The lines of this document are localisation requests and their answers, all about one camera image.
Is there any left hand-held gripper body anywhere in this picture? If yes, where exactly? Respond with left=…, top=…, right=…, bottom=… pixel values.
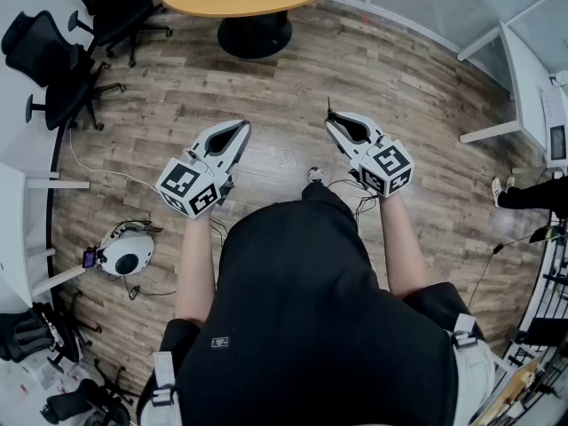
left=154, top=147, right=235, bottom=220

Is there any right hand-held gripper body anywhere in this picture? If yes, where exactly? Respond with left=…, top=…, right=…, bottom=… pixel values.
left=348, top=134, right=415, bottom=200

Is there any person's left forearm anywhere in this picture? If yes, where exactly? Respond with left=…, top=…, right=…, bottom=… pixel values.
left=173, top=213, right=223, bottom=326

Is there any person's right forearm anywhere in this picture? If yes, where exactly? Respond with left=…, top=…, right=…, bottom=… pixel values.
left=376, top=191, right=430, bottom=299

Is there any white round floor device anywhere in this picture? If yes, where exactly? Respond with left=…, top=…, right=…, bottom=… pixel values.
left=83, top=219, right=163, bottom=279

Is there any white desk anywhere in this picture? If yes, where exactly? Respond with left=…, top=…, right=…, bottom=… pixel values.
left=456, top=20, right=568, bottom=168
left=0, top=162, right=91, bottom=314

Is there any black office chair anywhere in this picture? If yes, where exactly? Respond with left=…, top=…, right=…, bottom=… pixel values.
left=39, top=357, right=138, bottom=426
left=60, top=0, right=173, bottom=68
left=0, top=290, right=103, bottom=372
left=1, top=10, right=128, bottom=131

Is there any person's black shirt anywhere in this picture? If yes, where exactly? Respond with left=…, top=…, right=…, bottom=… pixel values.
left=137, top=183, right=487, bottom=426

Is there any white appliance with dark window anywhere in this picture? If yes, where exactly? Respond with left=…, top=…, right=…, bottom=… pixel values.
left=540, top=85, right=568, bottom=169

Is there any black metal rack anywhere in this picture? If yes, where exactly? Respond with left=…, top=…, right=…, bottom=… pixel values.
left=503, top=219, right=568, bottom=426

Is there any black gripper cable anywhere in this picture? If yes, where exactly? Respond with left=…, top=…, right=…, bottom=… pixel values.
left=327, top=177, right=379, bottom=216
left=209, top=217, right=230, bottom=244

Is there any white floor cable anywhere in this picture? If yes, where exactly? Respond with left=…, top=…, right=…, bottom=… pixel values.
left=68, top=126, right=162, bottom=188

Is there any black floor cable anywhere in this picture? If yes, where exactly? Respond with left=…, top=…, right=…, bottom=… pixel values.
left=465, top=232, right=548, bottom=311

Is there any white harness strap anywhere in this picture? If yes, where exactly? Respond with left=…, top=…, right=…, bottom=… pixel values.
left=447, top=312, right=496, bottom=426
left=150, top=351, right=183, bottom=426

